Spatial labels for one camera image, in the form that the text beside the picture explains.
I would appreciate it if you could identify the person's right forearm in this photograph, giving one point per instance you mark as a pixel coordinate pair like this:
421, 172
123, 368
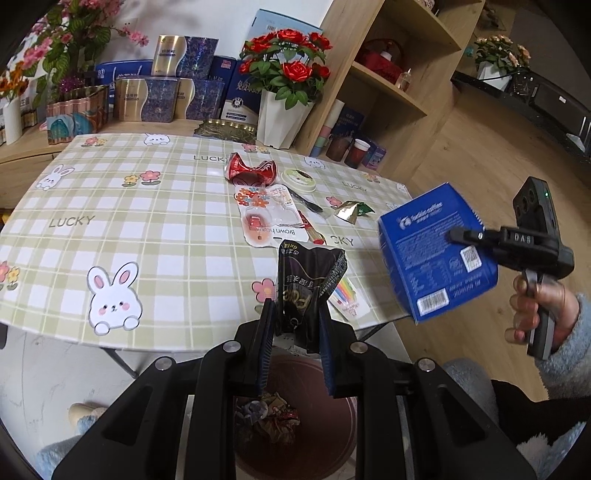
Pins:
572, 355

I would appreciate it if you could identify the large light blue box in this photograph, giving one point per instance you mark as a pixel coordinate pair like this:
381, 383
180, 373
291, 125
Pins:
277, 18

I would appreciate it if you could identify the wooden shelf unit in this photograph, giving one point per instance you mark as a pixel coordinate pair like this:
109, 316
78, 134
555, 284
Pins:
341, 46

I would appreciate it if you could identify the red rose plant white pot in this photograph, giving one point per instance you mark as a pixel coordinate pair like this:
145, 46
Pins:
281, 120

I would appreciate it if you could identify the checked bunny tablecloth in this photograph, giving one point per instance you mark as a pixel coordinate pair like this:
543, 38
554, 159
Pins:
161, 240

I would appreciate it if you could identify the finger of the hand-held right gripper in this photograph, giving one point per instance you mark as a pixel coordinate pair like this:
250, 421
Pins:
475, 237

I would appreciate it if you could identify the black table frame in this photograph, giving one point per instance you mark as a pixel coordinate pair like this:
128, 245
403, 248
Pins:
121, 364

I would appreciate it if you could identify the red cup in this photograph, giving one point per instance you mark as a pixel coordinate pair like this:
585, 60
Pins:
356, 154

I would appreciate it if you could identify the black tv stand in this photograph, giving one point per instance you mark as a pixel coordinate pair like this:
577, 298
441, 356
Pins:
545, 101

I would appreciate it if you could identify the green gold wrapper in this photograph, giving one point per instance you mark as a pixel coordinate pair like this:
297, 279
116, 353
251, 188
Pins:
351, 211

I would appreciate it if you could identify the small blue box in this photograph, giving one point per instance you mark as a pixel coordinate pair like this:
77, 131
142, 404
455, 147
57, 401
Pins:
375, 157

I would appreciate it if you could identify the red basket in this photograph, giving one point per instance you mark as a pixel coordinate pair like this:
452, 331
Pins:
378, 67

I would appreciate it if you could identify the brown plastic bin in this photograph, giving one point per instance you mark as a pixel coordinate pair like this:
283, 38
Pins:
323, 438

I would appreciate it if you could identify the narrow red packet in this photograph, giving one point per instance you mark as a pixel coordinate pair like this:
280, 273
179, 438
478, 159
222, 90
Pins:
314, 230

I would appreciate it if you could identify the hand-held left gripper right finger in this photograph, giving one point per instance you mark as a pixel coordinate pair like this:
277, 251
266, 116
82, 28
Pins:
325, 355

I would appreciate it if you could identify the red gold wrapper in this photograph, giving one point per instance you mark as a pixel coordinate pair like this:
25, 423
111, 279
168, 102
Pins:
277, 420

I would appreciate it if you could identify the glass perfume bottle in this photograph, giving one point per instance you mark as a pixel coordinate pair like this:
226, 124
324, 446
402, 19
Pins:
404, 82

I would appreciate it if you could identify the blue white box round logo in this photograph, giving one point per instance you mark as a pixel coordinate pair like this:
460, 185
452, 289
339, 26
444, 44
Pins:
236, 104

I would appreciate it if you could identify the orange flowers white vase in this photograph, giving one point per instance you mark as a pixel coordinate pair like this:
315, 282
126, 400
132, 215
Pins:
13, 120

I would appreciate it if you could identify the scalloped decorative tin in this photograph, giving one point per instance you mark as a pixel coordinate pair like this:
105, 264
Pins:
74, 120

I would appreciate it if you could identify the gold leaf tray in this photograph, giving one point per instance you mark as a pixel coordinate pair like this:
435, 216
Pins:
221, 129

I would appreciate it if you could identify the grey paper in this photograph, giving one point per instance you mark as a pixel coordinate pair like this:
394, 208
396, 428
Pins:
254, 410

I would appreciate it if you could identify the brown cup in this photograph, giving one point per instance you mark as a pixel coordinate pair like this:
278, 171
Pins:
339, 148

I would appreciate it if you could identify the person's right hand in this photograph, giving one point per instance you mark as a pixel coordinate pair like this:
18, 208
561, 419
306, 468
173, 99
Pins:
554, 300

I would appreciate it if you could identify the crushed red can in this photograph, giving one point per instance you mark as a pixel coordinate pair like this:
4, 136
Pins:
249, 174

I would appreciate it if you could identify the black snack bag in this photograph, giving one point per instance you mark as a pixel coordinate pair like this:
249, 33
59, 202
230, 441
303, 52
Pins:
300, 286

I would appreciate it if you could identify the gold blue gift box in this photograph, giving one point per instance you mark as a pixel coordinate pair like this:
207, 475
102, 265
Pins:
184, 55
145, 99
203, 99

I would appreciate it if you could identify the pink blossom branches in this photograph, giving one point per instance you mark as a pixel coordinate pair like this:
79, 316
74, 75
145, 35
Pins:
78, 32

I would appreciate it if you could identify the dark blue figure gift box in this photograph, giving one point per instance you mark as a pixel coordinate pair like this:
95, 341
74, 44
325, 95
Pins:
351, 122

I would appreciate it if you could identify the stack of pastel cups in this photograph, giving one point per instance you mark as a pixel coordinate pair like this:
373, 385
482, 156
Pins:
323, 134

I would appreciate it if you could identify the pink rose plant white pot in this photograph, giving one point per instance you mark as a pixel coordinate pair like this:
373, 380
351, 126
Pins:
494, 76

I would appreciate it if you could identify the flower print blister card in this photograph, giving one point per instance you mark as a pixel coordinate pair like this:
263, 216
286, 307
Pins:
263, 221

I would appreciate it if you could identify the flat blue box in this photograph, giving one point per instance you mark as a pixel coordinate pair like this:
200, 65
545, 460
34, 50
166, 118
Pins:
124, 71

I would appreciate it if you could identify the colour pen pack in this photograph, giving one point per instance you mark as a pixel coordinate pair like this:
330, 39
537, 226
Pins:
346, 295

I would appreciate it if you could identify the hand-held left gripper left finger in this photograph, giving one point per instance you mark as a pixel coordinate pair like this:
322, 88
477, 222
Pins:
265, 350

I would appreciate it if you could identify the row of small brown bottles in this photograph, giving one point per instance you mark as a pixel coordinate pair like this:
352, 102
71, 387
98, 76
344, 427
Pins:
28, 119

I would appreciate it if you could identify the blue coffee box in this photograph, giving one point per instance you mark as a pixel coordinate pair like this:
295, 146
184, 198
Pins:
415, 258

